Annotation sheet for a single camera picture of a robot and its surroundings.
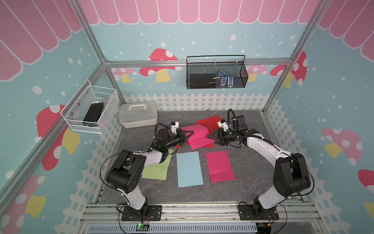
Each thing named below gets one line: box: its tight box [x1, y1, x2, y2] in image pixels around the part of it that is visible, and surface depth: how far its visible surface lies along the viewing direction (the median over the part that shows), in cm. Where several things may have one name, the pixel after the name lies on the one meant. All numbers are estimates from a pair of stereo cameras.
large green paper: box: [141, 148, 174, 180], surface depth 90 cm
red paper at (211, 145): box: [201, 142, 215, 149], surface depth 83 cm
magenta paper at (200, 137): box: [180, 124, 216, 150], surface depth 84 cm
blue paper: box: [176, 151, 204, 188], surface depth 91 cm
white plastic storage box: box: [118, 101, 158, 129], surface depth 108 cm
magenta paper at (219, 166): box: [205, 150, 237, 184], surface depth 94 cm
